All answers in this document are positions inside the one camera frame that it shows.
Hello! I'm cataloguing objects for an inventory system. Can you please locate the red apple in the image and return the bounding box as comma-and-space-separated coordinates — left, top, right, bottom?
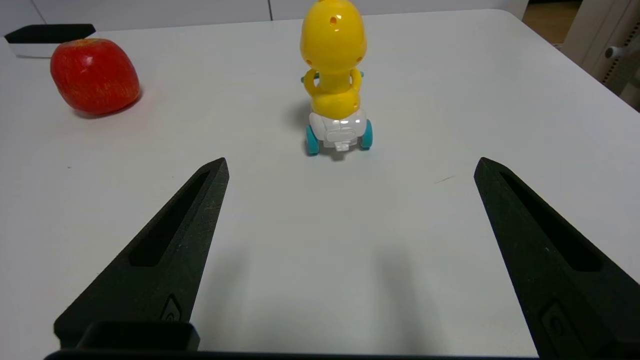
49, 38, 142, 116

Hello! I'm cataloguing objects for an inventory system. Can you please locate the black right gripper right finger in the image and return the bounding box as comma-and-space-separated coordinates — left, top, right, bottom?
473, 157, 640, 358

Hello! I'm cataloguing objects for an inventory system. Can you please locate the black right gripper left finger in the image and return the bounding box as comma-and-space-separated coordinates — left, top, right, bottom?
53, 157, 230, 352

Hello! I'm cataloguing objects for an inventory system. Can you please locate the yellow duck toy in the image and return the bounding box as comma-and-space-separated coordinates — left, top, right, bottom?
299, 0, 374, 156

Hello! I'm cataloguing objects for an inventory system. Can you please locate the white adjustable desk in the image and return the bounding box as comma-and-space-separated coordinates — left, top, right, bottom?
561, 0, 640, 112

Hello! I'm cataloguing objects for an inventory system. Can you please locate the black and white board eraser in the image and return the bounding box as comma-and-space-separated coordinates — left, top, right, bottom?
4, 23, 97, 59

